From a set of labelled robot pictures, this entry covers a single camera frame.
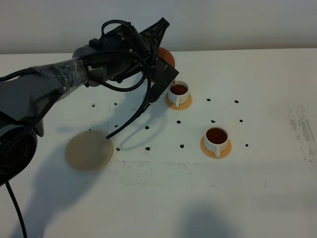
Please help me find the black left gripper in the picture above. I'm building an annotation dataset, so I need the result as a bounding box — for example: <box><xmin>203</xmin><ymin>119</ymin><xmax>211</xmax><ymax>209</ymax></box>
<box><xmin>88</xmin><ymin>17</ymin><xmax>170</xmax><ymax>83</ymax></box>

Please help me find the brown clay teapot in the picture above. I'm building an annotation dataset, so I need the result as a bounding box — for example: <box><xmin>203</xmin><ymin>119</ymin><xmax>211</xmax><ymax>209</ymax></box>
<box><xmin>151</xmin><ymin>47</ymin><xmax>175</xmax><ymax>83</ymax></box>

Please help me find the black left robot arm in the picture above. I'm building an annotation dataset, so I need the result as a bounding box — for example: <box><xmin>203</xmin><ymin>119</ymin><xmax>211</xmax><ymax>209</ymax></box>
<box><xmin>0</xmin><ymin>18</ymin><xmax>177</xmax><ymax>184</ymax></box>

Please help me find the beige round teapot coaster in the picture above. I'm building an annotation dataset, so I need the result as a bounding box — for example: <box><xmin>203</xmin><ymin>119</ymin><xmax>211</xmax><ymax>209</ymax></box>
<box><xmin>65</xmin><ymin>130</ymin><xmax>114</xmax><ymax>172</ymax></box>

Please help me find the far white teacup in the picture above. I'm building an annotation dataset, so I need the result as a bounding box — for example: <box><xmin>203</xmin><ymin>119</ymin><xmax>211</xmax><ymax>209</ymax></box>
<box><xmin>167</xmin><ymin>81</ymin><xmax>190</xmax><ymax>108</ymax></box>

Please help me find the white teacup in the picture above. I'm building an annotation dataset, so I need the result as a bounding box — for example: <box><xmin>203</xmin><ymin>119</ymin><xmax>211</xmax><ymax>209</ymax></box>
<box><xmin>167</xmin><ymin>81</ymin><xmax>190</xmax><ymax>108</ymax></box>
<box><xmin>203</xmin><ymin>126</ymin><xmax>229</xmax><ymax>159</ymax></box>

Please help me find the far orange cup coaster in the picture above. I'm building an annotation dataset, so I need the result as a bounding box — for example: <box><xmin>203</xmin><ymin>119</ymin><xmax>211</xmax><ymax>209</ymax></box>
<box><xmin>164</xmin><ymin>94</ymin><xmax>193</xmax><ymax>111</ymax></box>

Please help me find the orange cup coaster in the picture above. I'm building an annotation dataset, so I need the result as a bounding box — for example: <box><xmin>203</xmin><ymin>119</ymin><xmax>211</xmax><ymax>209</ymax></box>
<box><xmin>200</xmin><ymin>137</ymin><xmax>232</xmax><ymax>159</ymax></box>
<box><xmin>164</xmin><ymin>94</ymin><xmax>193</xmax><ymax>111</ymax></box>

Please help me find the near white teacup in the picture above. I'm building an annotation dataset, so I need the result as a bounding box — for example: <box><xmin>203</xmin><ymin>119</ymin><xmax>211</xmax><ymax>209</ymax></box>
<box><xmin>203</xmin><ymin>126</ymin><xmax>229</xmax><ymax>159</ymax></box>

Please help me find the near orange cup coaster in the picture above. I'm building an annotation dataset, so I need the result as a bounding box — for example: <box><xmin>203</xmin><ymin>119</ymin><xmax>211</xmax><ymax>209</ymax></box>
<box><xmin>200</xmin><ymin>137</ymin><xmax>232</xmax><ymax>159</ymax></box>

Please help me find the black braided left camera cable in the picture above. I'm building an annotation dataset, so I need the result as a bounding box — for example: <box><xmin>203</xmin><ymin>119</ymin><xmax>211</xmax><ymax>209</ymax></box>
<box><xmin>0</xmin><ymin>20</ymin><xmax>152</xmax><ymax>238</ymax></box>

